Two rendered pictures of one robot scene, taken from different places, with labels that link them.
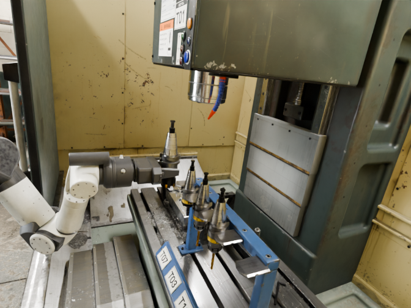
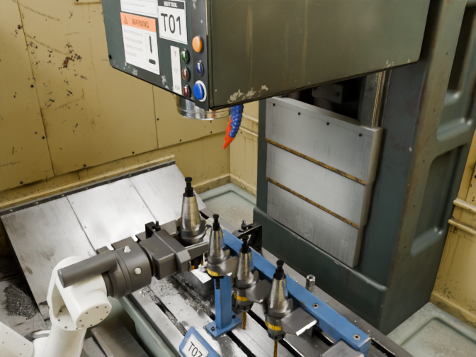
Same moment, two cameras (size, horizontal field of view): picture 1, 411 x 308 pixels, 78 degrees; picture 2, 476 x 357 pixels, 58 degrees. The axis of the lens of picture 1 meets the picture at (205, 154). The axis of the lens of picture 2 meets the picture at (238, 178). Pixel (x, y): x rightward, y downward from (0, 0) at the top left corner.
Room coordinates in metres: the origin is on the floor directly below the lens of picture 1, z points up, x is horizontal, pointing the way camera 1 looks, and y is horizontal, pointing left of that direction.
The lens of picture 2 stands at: (-0.03, 0.16, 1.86)
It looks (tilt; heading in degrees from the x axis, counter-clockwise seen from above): 27 degrees down; 349
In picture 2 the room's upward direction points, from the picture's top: straight up
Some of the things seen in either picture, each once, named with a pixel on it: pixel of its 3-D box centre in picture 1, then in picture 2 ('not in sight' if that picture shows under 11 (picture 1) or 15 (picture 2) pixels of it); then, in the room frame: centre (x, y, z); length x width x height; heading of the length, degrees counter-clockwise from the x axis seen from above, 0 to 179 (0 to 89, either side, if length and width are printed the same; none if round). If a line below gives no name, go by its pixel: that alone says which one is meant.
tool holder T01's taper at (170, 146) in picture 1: (170, 143); (190, 208); (0.73, 0.11, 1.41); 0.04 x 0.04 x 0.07
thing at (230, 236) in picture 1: (227, 237); (296, 321); (0.58, -0.08, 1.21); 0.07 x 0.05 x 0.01; 116
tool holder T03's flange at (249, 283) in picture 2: (202, 206); (244, 278); (0.72, -0.01, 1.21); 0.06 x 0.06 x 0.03
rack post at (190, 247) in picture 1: (194, 219); (222, 286); (0.90, 0.02, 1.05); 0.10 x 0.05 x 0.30; 116
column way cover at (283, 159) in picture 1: (274, 170); (312, 178); (1.27, -0.38, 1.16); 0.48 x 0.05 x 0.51; 26
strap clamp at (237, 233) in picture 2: (222, 199); (245, 236); (1.22, -0.12, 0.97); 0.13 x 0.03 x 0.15; 116
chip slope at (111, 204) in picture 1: (156, 190); (129, 234); (1.67, 0.32, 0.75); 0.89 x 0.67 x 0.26; 116
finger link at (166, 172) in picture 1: (169, 173); (196, 251); (0.70, 0.10, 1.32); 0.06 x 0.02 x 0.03; 116
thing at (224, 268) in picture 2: (196, 197); (230, 266); (0.77, 0.02, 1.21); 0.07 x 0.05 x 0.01; 116
